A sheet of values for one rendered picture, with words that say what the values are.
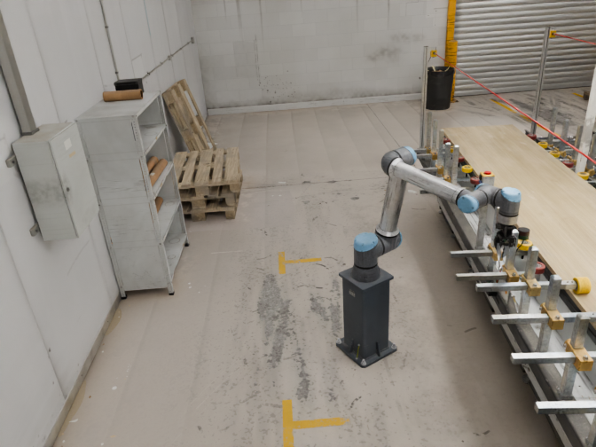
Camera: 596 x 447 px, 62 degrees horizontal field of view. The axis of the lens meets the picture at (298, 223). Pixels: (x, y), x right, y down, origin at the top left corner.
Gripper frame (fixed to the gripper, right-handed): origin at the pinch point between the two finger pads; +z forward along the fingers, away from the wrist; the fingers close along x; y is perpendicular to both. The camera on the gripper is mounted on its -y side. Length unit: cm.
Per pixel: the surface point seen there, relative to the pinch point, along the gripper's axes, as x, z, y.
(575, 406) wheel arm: -3, 4, 96
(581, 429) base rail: 9, 30, 84
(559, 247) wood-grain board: 39.6, 10.4, -23.7
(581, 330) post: 9, -6, 68
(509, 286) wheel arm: -2.1, 4.9, 21.9
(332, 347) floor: -90, 101, -47
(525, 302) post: 8.4, 17.3, 18.0
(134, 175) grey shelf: -236, -9, -114
